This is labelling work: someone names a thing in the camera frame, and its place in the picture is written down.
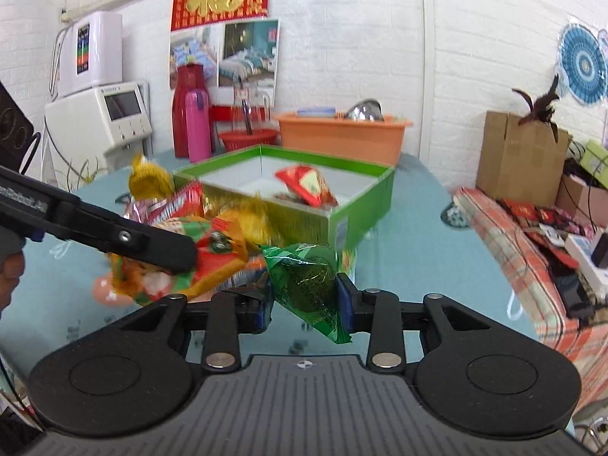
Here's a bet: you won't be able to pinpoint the teal tablecloth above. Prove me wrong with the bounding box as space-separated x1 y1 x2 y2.
0 147 542 456

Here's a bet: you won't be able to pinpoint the white flat box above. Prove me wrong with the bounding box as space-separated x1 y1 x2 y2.
565 233 608 287

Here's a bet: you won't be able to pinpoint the dark dried plant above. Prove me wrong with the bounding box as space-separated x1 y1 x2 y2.
512 75 562 143

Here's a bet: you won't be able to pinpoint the green cardboard box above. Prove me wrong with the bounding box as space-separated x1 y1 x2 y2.
172 144 396 253

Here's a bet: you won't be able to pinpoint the small cardboard box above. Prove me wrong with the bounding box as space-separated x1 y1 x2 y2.
556 173 608 229

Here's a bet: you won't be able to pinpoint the red striped snack packet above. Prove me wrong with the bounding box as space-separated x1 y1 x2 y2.
123 181 206 229

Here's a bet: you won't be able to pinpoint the gold foil snack packet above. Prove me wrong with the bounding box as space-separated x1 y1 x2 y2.
128 154 176 200

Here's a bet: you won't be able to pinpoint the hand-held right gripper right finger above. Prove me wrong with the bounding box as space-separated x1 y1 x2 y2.
335 272 492 374

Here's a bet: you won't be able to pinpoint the light green carton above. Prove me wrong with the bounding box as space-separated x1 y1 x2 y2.
579 140 608 176

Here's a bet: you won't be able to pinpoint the black speaker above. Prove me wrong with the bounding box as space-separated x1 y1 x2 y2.
0 81 37 176

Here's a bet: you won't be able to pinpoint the orange plastic basin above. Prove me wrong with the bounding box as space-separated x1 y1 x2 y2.
273 111 413 167

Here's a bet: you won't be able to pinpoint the round teal patterned plate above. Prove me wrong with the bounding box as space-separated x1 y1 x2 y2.
441 199 471 229

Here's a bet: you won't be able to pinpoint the blue round wall decoration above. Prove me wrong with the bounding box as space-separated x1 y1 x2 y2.
556 18 608 105

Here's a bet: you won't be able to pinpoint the red paper envelopes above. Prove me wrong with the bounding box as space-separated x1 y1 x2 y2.
503 197 571 234

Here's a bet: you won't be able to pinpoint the black device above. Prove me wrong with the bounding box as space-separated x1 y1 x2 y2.
590 233 608 269

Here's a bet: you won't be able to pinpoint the green foil snack packet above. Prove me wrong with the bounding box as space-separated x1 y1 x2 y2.
259 242 353 345

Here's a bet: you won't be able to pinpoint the red thermos jug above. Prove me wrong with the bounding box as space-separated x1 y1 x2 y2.
172 63 210 158

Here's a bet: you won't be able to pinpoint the white appliance with screen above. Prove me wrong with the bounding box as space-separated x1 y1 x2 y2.
45 81 154 173

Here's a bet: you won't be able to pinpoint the bedding wall poster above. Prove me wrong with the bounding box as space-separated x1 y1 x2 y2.
168 19 281 92

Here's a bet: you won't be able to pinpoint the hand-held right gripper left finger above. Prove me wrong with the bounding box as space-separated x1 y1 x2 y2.
116 281 275 372

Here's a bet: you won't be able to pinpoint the person's left hand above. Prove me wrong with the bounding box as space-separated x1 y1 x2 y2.
0 251 25 313

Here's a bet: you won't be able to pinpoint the large cardboard box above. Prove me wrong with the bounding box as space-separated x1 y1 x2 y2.
476 110 571 207

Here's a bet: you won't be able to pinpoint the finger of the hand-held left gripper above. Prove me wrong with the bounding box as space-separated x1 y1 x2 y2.
54 198 199 276

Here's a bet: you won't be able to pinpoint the white and purple water purifier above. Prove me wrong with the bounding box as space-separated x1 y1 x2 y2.
56 11 124 98

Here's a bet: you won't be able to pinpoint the red plastic basket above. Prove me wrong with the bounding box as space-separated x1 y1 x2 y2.
217 128 280 154

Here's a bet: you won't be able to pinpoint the metal bowl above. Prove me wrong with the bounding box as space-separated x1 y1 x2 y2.
344 99 385 122

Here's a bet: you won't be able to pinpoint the pink water bottle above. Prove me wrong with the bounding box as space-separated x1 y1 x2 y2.
185 89 213 163

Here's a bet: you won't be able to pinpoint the red patterned blanket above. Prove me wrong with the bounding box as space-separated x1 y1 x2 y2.
453 187 608 390

